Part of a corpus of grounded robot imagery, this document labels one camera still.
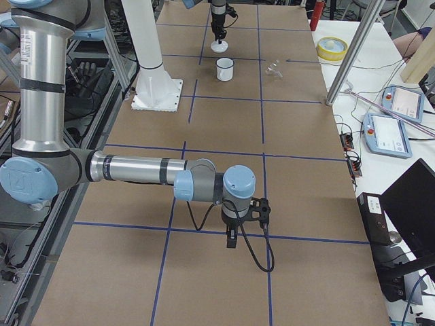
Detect aluminium frame post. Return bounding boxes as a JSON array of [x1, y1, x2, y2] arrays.
[[326, 0, 385, 106]]

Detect black monitor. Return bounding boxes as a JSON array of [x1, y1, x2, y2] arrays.
[[381, 158, 434, 257]]

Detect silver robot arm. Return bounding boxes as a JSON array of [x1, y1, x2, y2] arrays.
[[210, 0, 230, 43], [1, 1, 256, 248]]

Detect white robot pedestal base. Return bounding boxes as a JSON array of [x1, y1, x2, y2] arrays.
[[122, 0, 183, 112]]

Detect white ceramic lid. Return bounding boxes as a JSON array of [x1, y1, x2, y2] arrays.
[[210, 40, 228, 54]]

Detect white enamel mug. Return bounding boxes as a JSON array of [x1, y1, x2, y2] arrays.
[[215, 57, 234, 82]]

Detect black box with label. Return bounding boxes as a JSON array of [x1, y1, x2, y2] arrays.
[[357, 192, 392, 246]]

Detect clear glass funnel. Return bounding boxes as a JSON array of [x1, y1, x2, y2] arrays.
[[265, 60, 283, 79]]

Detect orange black connector block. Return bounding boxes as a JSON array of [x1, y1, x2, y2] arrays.
[[339, 133, 354, 151]]

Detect teach pendant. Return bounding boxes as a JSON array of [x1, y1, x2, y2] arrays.
[[381, 85, 424, 124], [362, 113, 413, 158]]

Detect wooden beam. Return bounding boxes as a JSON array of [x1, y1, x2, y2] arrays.
[[396, 28, 434, 84]]

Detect upper teach pendant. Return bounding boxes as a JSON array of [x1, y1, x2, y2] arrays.
[[381, 85, 424, 124]]

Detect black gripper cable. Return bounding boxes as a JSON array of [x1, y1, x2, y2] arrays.
[[186, 198, 275, 272]]

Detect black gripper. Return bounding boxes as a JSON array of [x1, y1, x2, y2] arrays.
[[222, 217, 240, 249], [211, 14, 227, 43]]

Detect yellow tape roll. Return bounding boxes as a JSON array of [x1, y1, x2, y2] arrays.
[[316, 37, 349, 62]]

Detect lower teach pendant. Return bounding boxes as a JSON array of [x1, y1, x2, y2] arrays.
[[362, 113, 413, 158]]

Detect red cylinder bottle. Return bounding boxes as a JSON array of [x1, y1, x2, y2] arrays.
[[310, 0, 325, 31]]

